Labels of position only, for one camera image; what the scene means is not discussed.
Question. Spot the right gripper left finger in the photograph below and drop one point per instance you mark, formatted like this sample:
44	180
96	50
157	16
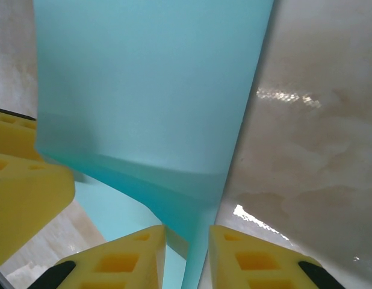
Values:
119	265

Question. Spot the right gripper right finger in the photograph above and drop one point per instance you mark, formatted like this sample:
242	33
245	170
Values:
255	268

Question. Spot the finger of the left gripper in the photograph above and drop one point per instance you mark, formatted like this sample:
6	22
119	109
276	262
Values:
26	198
14	135

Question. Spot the light blue cloth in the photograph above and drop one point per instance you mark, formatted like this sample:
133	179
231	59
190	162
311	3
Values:
144	90

